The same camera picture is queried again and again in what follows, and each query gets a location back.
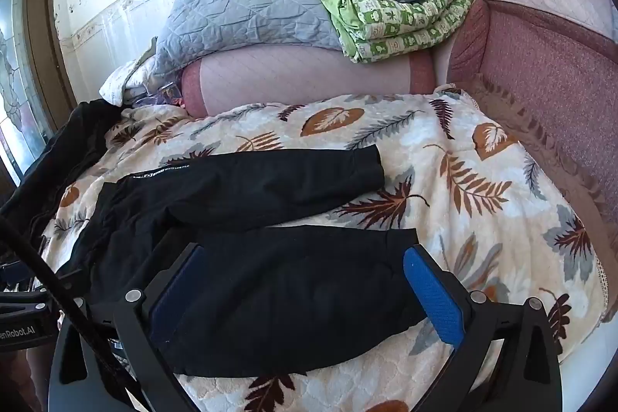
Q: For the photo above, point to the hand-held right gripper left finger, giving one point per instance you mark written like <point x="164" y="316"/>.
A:
<point x="176" y="291"/>

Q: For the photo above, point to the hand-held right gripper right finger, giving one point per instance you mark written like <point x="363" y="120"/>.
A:
<point x="432" y="296"/>

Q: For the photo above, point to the black pants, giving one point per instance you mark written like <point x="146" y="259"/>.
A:
<point x="270" y="277"/>

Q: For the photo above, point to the leaf print blanket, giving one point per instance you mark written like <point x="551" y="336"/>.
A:
<point x="483" y="209"/>

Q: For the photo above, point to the pile of black clothes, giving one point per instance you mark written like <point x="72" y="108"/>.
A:
<point x="58" y="151"/>

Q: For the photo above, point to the brown fringed sofa throw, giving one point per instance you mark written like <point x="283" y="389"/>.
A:
<point x="531" y="141"/>

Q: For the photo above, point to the colourful plastic packets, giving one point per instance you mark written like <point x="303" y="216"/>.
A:
<point x="166" y="93"/>

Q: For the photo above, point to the white cloth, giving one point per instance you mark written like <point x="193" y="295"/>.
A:
<point x="130" y="79"/>

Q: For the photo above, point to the pink and red sofa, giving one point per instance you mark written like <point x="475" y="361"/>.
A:
<point x="555" y="69"/>

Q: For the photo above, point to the brown door with patterned glass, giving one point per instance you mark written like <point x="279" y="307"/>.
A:
<point x="29" y="69"/>

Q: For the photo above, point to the green patterned quilt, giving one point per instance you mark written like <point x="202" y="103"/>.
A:
<point x="396" y="30"/>

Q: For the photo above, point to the grey quilted blanket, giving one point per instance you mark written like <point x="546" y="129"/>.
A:
<point x="241" y="11"/>

